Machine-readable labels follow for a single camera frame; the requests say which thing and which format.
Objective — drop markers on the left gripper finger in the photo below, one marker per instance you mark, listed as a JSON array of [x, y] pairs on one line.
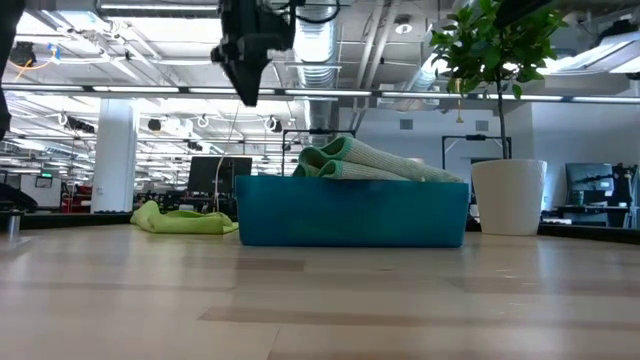
[[249, 82]]

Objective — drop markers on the pale green teal-edged towel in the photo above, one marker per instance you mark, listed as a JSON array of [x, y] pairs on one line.
[[380, 162]]

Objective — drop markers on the lime green microfiber towel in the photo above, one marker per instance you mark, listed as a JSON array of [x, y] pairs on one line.
[[185, 222]]

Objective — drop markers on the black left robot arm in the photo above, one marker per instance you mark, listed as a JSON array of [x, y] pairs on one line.
[[7, 25]]

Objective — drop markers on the black computer monitor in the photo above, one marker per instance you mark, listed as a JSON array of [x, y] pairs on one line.
[[220, 175]]

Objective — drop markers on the white square column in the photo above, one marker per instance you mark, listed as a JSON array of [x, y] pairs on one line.
[[115, 150]]

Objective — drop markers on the teal plastic bin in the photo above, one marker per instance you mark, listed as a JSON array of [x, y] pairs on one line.
[[350, 215]]

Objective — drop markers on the black chair back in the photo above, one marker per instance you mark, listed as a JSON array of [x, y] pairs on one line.
[[15, 197]]

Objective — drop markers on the green plant in white pot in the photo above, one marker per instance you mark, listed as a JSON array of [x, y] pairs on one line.
[[509, 195]]

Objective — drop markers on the grey-screen computer monitor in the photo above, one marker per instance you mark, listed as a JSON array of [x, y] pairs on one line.
[[590, 176]]

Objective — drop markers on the dark office desk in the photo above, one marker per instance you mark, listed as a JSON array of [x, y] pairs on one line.
[[585, 211]]

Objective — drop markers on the silver ventilation duct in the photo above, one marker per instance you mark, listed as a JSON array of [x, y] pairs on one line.
[[315, 55]]

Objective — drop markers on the silver metal post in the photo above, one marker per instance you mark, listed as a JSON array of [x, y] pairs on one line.
[[14, 225]]

